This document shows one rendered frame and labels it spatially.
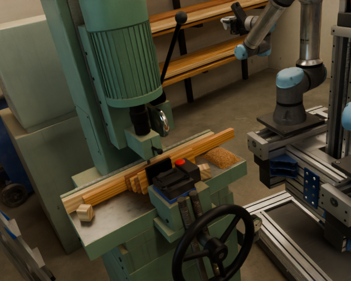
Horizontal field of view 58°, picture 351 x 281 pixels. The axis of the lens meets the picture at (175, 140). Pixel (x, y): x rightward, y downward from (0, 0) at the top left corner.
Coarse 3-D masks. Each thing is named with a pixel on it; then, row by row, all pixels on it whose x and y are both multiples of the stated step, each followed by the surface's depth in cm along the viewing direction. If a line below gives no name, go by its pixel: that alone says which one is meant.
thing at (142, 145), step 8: (128, 128) 111; (128, 136) 109; (136, 136) 104; (144, 136) 103; (152, 136) 102; (128, 144) 113; (136, 144) 104; (144, 144) 101; (152, 144) 103; (160, 144) 104; (136, 152) 108; (144, 152) 102; (152, 152) 104
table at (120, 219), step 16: (224, 176) 109; (240, 176) 113; (128, 192) 106; (96, 208) 102; (112, 208) 100; (128, 208) 99; (144, 208) 98; (80, 224) 96; (96, 224) 95; (112, 224) 94; (128, 224) 93; (144, 224) 97; (160, 224) 95; (80, 240) 94; (96, 240) 89; (112, 240) 92; (96, 256) 91
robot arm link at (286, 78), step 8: (280, 72) 144; (288, 72) 142; (296, 72) 140; (304, 72) 143; (280, 80) 141; (288, 80) 139; (296, 80) 138; (304, 80) 141; (280, 88) 142; (288, 88) 140; (296, 88) 140; (304, 88) 142; (280, 96) 144; (288, 96) 142; (296, 96) 142
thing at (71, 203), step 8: (200, 136) 123; (208, 136) 123; (184, 144) 119; (192, 144) 120; (168, 152) 116; (176, 152) 117; (152, 160) 113; (136, 168) 110; (112, 176) 108; (120, 176) 107; (96, 184) 105; (104, 184) 105; (80, 192) 102; (88, 192) 103; (64, 200) 100; (72, 200) 101; (80, 200) 102; (72, 208) 102
